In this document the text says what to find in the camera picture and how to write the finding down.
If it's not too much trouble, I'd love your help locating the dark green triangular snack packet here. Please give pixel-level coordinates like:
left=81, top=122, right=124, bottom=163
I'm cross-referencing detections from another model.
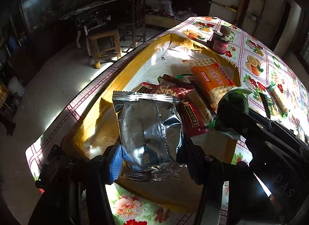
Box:
left=214, top=87, right=252, bottom=140

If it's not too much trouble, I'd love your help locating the yellow green cracker pack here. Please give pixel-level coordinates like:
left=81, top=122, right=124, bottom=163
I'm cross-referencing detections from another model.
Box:
left=263, top=84, right=289, bottom=120

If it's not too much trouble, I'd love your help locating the red small snack bar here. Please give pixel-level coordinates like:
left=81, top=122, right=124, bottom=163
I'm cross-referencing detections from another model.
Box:
left=177, top=101, right=208, bottom=138

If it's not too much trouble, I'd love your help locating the orange soda cracker pack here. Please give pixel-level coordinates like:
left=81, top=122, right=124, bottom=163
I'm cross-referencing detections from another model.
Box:
left=182, top=57, right=236, bottom=112

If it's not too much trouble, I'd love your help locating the silver foil snack packet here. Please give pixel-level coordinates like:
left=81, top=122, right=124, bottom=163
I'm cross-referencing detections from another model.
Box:
left=112, top=91, right=183, bottom=182

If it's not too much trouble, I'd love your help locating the dark red brown snack packet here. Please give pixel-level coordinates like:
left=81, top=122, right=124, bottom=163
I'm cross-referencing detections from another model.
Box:
left=135, top=74, right=194, bottom=100

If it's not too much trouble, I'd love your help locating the green blue striped snack packet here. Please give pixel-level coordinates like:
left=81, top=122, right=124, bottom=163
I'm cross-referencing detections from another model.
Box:
left=188, top=89, right=215, bottom=126

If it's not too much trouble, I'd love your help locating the gold rimmed white tray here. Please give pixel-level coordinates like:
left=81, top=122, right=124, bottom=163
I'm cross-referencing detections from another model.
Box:
left=60, top=34, right=240, bottom=212

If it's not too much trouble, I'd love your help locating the dark jar with cork lid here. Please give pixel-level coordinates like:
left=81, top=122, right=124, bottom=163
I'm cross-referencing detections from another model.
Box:
left=211, top=26, right=231, bottom=55

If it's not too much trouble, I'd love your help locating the wooden stool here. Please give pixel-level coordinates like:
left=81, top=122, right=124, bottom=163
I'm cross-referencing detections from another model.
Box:
left=86, top=27, right=122, bottom=69

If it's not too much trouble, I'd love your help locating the black coffee table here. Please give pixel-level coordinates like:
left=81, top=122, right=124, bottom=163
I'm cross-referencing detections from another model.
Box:
left=60, top=0, right=127, bottom=49

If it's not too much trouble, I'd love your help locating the dark wooden chair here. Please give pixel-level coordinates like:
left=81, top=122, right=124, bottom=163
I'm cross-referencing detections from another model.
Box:
left=122, top=0, right=146, bottom=49

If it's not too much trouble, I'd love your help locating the large fish tank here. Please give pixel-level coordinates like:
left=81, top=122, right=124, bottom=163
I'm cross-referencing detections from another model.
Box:
left=21, top=0, right=52, bottom=33

